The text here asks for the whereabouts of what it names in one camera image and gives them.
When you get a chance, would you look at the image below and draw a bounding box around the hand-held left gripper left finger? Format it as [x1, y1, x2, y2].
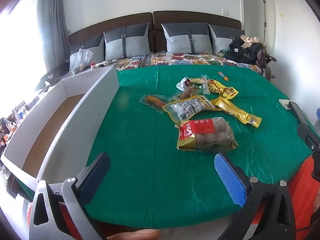
[27, 152, 111, 240]

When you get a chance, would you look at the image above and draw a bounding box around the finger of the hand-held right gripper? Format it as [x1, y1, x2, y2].
[297, 123, 320, 153]
[288, 101, 313, 130]

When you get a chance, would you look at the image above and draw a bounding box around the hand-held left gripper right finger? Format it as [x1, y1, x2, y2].
[214, 152, 297, 240]

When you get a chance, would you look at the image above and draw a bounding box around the red label longan pack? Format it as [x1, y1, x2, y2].
[174, 117, 238, 153]

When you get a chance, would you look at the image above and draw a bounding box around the yellow-edged clear sausage pack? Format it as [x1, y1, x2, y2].
[162, 95, 222, 122]

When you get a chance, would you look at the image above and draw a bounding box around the white cardboard box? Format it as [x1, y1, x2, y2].
[0, 64, 120, 195]

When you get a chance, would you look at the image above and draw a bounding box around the white red-fruit snack packet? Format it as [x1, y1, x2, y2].
[176, 77, 194, 91]

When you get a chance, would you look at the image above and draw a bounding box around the person's left hand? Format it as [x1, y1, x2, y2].
[106, 229, 160, 240]

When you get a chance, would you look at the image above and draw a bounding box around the red cloth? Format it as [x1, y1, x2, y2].
[287, 155, 320, 240]

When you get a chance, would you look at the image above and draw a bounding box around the green cloth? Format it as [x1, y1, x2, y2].
[84, 64, 315, 230]

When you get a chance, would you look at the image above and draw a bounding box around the long yellow snack packet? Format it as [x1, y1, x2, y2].
[210, 97, 262, 127]

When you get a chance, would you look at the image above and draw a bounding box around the yellow printed snack packet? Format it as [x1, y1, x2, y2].
[207, 79, 239, 98]

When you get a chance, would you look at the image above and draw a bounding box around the black clothes pile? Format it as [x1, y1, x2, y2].
[219, 40, 278, 68]

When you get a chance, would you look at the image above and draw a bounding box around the beige cloth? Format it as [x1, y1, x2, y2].
[240, 35, 262, 48]

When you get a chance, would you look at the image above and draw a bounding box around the orange sausage clear pack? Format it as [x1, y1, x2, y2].
[139, 94, 173, 113]

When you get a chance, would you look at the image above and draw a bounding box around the brown meat clear pack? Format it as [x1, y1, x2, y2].
[172, 85, 209, 101]

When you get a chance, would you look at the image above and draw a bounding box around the narrow clear snack packet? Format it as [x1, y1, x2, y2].
[201, 74, 209, 94]

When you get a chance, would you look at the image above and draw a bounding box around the white door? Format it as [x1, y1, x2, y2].
[261, 0, 277, 55]

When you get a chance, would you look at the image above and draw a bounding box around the clear plastic bag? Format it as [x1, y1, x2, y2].
[71, 48, 94, 75]

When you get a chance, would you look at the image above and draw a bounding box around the floral bedsheet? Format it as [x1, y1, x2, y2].
[110, 52, 268, 76]

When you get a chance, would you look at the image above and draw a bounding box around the grey curtain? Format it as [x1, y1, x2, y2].
[37, 0, 70, 73]

